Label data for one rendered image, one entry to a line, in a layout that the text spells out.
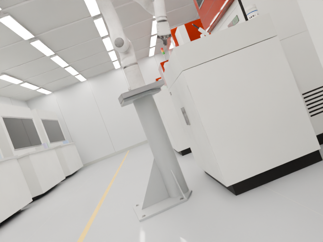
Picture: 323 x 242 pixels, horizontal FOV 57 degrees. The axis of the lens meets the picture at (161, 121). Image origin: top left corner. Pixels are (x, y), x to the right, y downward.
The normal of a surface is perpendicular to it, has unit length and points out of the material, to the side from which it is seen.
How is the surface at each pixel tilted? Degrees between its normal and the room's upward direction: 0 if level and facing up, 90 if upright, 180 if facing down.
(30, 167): 90
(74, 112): 90
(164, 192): 90
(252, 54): 90
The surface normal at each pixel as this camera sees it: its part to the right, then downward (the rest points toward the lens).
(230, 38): 0.07, -0.02
